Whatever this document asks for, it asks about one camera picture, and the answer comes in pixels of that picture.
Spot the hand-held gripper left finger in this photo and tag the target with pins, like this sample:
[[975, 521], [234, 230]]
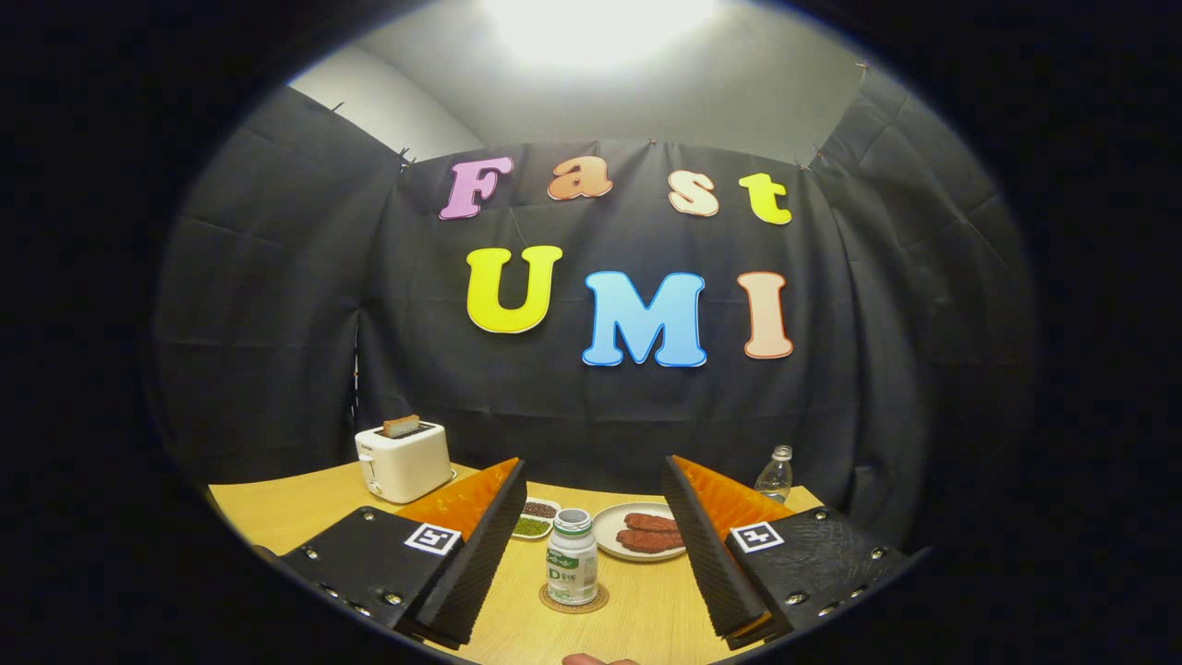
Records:
[[471, 563]]

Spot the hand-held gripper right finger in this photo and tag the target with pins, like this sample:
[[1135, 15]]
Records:
[[711, 554]]

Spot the round cork coaster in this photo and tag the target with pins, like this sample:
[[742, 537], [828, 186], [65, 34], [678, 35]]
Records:
[[547, 600]]

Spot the white juice bottle green label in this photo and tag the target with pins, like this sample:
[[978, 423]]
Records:
[[572, 563]]

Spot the clear plastic water bottle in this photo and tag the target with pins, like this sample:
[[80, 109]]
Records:
[[774, 476]]

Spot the red meat patty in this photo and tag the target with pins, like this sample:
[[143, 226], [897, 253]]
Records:
[[646, 542], [651, 522]]

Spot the white divided condiment dish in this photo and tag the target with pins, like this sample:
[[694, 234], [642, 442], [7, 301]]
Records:
[[536, 526]]

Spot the wooden table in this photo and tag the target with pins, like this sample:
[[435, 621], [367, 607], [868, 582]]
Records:
[[646, 610]]

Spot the white plate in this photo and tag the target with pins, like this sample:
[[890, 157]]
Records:
[[605, 531]]

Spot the cream toaster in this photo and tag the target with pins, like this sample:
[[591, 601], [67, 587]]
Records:
[[406, 466]]

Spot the brown toast slice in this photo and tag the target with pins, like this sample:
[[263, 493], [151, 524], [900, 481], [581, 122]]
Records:
[[402, 426]]

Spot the black backdrop cloth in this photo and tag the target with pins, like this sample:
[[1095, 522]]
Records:
[[277, 277]]

